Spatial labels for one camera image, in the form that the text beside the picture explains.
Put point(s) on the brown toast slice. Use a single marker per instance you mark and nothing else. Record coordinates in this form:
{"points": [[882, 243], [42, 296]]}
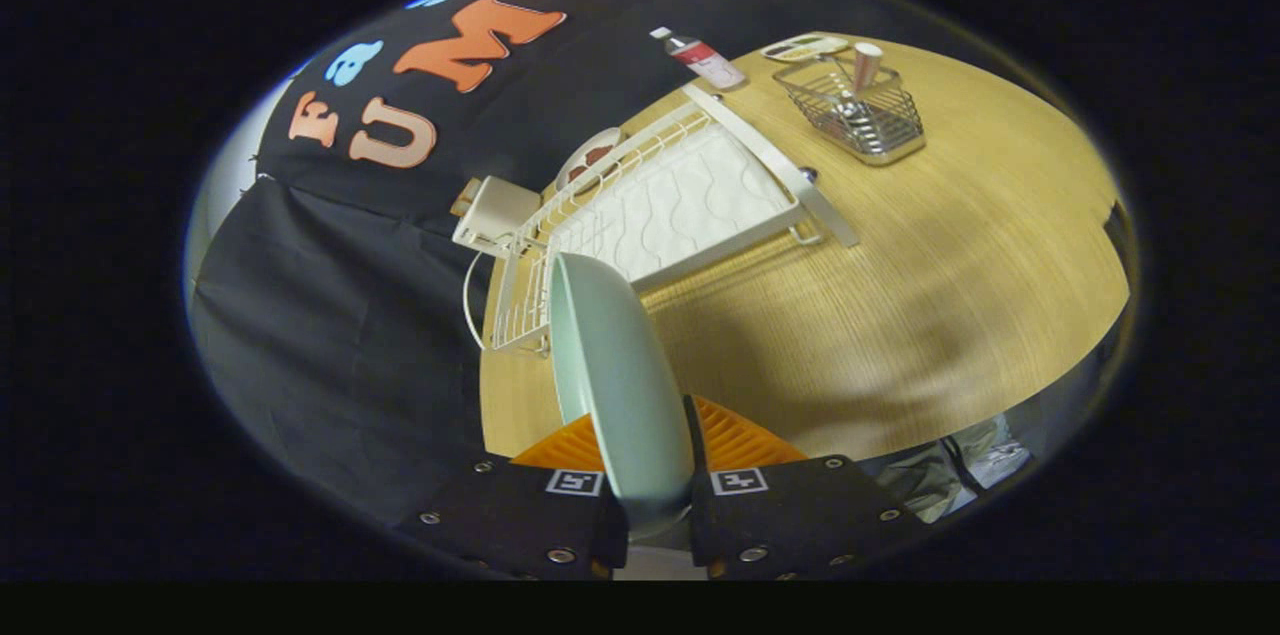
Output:
{"points": [[462, 200]]}

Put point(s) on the white divided snack tray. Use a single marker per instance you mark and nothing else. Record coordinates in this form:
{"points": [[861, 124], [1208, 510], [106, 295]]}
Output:
{"points": [[805, 47]]}

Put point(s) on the pale green plate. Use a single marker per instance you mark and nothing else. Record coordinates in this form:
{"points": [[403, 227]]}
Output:
{"points": [[625, 395]]}

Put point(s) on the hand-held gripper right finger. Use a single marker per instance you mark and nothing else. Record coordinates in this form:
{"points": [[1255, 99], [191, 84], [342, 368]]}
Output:
{"points": [[693, 455]]}

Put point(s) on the white toaster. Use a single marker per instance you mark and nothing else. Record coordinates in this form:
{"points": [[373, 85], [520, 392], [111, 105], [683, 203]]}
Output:
{"points": [[500, 210]]}

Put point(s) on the white plate with meat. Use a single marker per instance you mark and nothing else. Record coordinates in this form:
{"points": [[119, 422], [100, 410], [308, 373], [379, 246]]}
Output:
{"points": [[580, 160]]}

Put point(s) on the red meat piece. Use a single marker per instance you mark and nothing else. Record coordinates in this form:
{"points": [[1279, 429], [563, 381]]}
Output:
{"points": [[598, 156]]}

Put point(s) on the clear bottle with red label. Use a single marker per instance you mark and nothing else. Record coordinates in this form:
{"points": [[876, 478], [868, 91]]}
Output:
{"points": [[705, 60]]}

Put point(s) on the black backdrop cloth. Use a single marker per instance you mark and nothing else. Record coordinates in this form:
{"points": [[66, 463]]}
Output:
{"points": [[340, 345]]}

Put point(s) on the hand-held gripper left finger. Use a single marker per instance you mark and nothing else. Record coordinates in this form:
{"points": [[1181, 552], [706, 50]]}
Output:
{"points": [[520, 515]]}

